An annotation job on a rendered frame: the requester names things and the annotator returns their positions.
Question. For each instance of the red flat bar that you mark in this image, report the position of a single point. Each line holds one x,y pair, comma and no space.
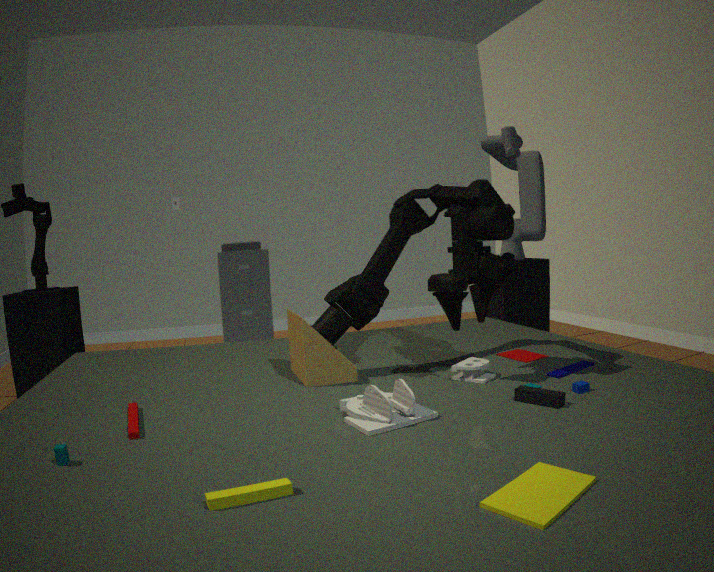
133,423

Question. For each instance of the yellow rectangular bar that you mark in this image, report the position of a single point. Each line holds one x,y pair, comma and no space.
248,494

